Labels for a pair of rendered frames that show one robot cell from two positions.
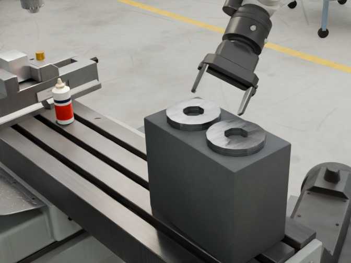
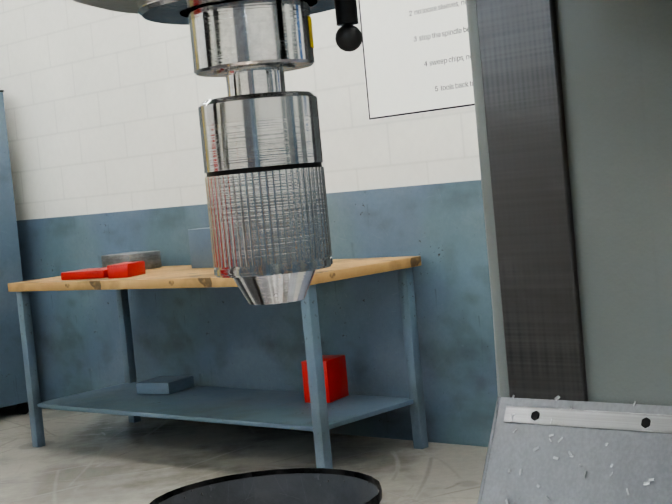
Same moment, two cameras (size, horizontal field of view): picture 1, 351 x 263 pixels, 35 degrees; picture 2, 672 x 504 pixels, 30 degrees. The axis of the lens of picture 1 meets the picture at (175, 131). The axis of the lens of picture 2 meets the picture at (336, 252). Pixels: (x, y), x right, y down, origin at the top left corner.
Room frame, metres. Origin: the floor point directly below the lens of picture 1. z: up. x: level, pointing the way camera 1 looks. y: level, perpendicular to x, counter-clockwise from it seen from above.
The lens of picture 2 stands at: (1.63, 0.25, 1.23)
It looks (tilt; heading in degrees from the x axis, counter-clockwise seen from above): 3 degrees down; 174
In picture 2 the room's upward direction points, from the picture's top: 5 degrees counter-clockwise
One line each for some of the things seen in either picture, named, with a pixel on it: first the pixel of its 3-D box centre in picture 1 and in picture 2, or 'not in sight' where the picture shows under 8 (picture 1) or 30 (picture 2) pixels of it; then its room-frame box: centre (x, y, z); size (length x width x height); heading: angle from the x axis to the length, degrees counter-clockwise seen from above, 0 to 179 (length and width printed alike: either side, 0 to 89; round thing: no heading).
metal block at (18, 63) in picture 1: (13, 66); not in sight; (1.25, 0.38, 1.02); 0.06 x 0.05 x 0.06; 44
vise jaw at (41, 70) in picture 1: (34, 66); not in sight; (1.29, 0.34, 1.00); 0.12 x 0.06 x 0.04; 44
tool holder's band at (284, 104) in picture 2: not in sight; (258, 110); (1.14, 0.28, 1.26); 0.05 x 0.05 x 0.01
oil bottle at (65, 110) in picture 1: (62, 99); not in sight; (1.16, 0.26, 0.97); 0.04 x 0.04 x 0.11
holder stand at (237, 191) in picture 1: (214, 174); not in sight; (0.76, -0.06, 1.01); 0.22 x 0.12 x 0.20; 37
